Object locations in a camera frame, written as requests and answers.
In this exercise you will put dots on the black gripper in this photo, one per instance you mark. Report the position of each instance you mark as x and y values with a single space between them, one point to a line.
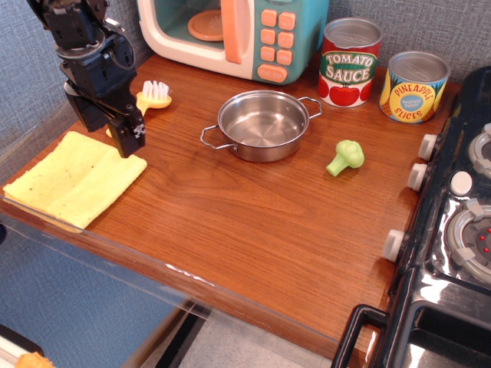
98 86

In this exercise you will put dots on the yellow toy scrub brush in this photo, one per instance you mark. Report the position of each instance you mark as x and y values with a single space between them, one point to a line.
154 95

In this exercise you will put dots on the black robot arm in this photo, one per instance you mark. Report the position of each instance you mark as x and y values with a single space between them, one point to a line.
71 23

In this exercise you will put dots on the yellow folded cloth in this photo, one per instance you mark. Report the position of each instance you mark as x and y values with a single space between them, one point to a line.
76 182

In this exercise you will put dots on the orange microwave plate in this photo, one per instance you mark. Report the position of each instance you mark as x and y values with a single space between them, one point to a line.
206 26

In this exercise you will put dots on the small steel pot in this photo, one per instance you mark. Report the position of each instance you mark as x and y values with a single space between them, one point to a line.
262 126

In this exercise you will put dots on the clear acrylic table guard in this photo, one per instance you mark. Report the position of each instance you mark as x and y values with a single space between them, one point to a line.
91 302

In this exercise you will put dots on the teal toy microwave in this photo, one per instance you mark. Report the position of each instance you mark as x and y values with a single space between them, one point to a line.
265 41

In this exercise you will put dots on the green toy broccoli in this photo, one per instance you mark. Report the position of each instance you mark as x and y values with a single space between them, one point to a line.
348 154

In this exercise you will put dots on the orange fuzzy object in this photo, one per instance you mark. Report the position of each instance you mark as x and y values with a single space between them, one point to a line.
33 360

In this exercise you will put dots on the tomato sauce toy can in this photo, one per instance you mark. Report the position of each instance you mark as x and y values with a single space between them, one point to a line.
349 56

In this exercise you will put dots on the pineapple slices toy can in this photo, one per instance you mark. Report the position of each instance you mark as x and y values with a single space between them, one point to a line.
413 86

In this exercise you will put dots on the white stove knob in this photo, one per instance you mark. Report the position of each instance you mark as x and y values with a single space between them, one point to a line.
427 146
416 177
392 244

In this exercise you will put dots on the white round stove button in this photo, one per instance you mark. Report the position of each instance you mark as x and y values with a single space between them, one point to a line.
461 183

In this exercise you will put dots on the grey stove burner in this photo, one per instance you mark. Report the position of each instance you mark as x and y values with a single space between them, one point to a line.
468 239
479 162

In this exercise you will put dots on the black toy stove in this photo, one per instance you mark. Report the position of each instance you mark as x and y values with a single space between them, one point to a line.
439 296

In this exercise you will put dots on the black oven door handle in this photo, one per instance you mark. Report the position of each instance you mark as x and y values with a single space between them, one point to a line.
361 315

